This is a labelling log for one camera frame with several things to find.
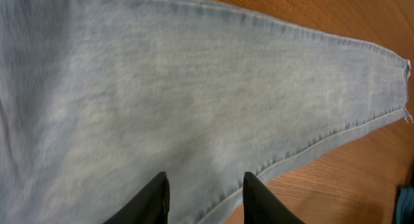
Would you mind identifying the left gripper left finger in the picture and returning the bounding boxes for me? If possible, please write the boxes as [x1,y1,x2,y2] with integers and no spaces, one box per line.
[104,172,170,224]

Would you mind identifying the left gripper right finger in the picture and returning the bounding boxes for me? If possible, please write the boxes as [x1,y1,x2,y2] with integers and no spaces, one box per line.
[243,172,304,224]

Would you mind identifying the light blue denim jeans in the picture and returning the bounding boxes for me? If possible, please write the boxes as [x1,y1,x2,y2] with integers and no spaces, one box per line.
[1,0,411,223]

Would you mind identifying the dark blue garment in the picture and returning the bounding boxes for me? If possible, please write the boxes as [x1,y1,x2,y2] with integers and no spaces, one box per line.
[393,186,414,224]

